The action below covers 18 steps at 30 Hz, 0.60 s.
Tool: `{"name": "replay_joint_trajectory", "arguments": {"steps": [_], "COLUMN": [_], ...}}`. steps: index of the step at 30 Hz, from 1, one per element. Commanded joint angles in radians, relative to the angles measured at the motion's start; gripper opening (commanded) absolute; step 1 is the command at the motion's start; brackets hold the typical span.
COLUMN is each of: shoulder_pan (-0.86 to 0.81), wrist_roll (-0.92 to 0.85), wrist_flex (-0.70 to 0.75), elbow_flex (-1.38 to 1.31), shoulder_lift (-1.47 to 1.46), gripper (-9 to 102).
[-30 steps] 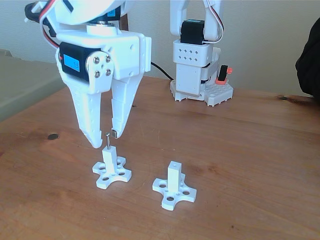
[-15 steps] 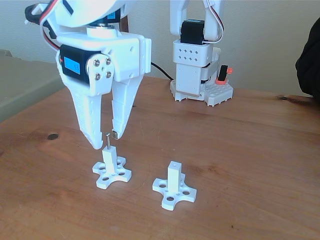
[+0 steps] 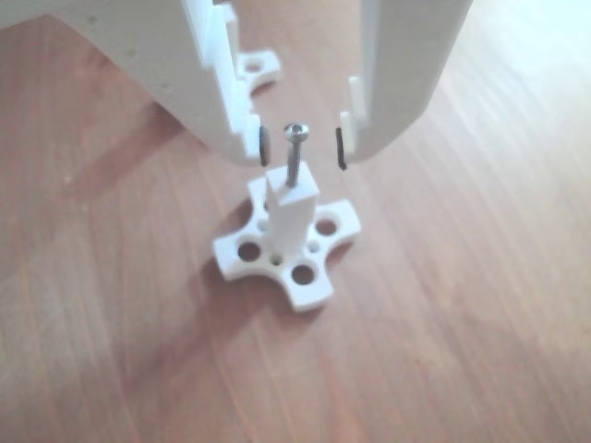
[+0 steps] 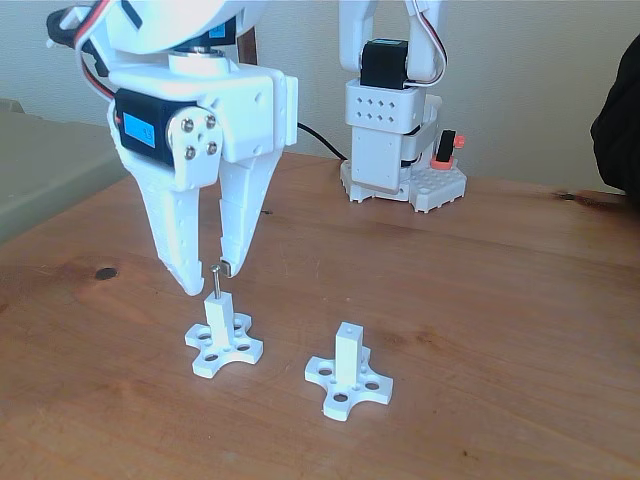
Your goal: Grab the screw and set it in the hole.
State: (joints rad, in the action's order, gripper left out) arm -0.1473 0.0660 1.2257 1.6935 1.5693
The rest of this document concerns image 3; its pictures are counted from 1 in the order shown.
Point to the white cross-base post stand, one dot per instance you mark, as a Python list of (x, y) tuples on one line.
[(270, 60), (291, 221)]

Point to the silver metal screw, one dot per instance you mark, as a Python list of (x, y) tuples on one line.
[(294, 161)]

